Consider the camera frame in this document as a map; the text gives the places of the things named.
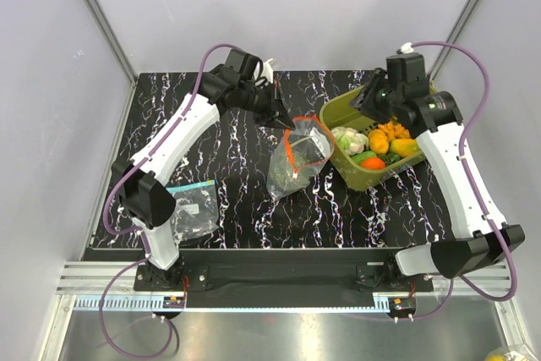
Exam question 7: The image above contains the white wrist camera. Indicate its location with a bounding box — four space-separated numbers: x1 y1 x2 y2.
254 58 275 80
396 42 415 55

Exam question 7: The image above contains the small orange tangerine toy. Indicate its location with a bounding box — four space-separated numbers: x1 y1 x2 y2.
359 156 386 171

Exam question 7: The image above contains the red zip clear bag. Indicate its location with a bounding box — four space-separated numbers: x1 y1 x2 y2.
268 115 335 200

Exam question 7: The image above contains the olive green plastic basket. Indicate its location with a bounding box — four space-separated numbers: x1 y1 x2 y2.
319 75 436 192

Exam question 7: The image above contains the green cucumber toy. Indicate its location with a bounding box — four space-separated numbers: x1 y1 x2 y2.
351 150 377 165

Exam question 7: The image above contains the green netted melon toy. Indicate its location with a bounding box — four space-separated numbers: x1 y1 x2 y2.
266 140 310 200

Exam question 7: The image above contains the orange fruit toy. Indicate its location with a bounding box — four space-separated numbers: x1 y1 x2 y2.
369 129 390 155

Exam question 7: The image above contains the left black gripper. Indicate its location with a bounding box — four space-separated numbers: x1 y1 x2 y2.
238 79 296 131

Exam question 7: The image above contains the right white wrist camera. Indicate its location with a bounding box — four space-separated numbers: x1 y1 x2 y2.
396 42 415 55

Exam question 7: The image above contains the orange ginger root toy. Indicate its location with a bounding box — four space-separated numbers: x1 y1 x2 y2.
378 121 412 141

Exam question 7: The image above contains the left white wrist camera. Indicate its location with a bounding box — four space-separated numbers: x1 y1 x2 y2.
254 58 275 80

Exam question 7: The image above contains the yellow orange mango toy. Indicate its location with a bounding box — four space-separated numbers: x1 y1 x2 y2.
389 139 421 158

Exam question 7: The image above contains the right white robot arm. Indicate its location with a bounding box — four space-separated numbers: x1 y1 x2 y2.
350 52 525 291

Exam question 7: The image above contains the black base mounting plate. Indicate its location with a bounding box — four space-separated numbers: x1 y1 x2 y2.
134 248 434 311

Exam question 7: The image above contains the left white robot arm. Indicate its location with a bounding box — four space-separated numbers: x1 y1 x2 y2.
102 45 294 290

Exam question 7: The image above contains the blue zip clear bag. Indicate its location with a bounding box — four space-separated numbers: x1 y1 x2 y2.
167 180 219 247

